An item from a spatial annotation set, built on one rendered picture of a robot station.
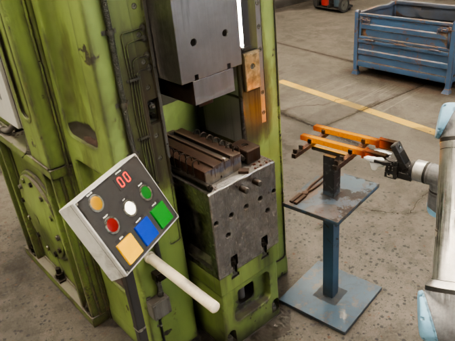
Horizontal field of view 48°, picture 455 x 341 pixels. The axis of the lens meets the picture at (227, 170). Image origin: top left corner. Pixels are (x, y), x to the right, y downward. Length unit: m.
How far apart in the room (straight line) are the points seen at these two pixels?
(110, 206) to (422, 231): 2.26
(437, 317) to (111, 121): 1.26
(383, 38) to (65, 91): 4.20
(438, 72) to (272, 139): 3.32
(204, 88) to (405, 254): 1.77
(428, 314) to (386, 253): 1.59
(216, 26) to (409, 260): 1.87
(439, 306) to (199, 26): 1.21
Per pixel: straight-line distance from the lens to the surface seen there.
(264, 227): 2.35
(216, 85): 1.98
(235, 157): 2.15
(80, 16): 1.82
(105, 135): 1.93
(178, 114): 2.51
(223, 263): 2.26
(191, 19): 1.86
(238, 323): 2.56
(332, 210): 2.36
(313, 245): 3.23
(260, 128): 2.41
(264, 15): 2.31
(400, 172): 2.24
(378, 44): 5.87
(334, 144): 2.34
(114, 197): 1.67
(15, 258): 3.64
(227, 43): 1.98
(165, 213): 1.79
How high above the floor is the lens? 1.96
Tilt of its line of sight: 29 degrees down
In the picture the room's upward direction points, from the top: 6 degrees counter-clockwise
